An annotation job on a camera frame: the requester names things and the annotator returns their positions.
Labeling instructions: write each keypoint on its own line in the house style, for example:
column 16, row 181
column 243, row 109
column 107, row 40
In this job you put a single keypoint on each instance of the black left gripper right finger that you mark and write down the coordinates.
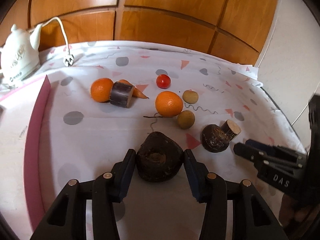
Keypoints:
column 252, row 217

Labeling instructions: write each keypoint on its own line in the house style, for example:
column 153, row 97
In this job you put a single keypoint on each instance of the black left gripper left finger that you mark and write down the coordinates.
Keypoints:
column 66, row 218

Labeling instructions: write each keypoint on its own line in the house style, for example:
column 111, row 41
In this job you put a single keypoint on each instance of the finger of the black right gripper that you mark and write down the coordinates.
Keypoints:
column 253, row 154
column 269, row 148

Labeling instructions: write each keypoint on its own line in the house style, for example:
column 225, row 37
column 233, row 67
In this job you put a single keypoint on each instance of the dark brown water chestnut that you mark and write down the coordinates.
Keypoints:
column 159, row 158

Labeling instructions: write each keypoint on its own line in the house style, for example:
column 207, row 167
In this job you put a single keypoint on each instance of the orange tangerine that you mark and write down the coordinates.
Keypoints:
column 168, row 104
column 101, row 89

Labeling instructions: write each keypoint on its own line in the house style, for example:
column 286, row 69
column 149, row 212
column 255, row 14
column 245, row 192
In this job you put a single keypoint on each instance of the purple sugarcane chunk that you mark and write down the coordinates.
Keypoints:
column 121, row 94

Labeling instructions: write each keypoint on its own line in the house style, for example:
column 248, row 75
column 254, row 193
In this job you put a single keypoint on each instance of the red cherry tomato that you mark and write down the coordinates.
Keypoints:
column 163, row 81

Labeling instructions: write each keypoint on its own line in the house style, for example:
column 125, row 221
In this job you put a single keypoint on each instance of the pink rimmed white tray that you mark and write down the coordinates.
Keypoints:
column 21, row 118

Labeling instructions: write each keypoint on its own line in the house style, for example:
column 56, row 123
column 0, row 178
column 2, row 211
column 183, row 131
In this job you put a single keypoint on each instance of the small orange carrot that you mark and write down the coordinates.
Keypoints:
column 136, row 92

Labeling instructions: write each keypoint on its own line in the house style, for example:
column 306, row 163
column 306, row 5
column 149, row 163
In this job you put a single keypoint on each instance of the white ceramic electric kettle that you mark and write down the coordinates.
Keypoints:
column 20, row 54

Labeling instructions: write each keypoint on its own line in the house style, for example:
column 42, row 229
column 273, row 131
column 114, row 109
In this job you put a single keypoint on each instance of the wooden wall cabinet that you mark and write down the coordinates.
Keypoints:
column 234, row 30

